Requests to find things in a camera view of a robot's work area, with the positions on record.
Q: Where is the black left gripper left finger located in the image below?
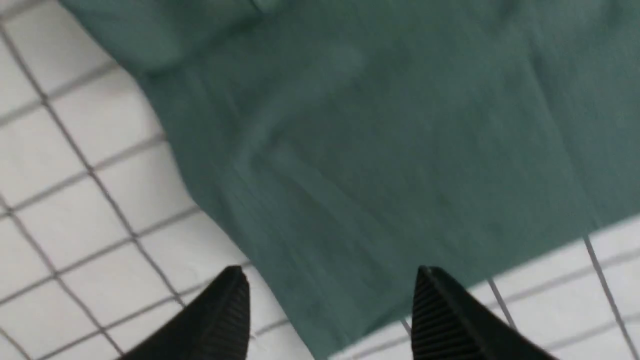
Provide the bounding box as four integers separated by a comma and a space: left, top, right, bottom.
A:
121, 265, 250, 360

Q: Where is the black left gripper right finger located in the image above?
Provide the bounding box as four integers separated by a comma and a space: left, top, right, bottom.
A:
411, 265, 554, 360

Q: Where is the green long-sleeve top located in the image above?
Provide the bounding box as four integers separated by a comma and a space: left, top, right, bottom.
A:
62, 0, 640, 360

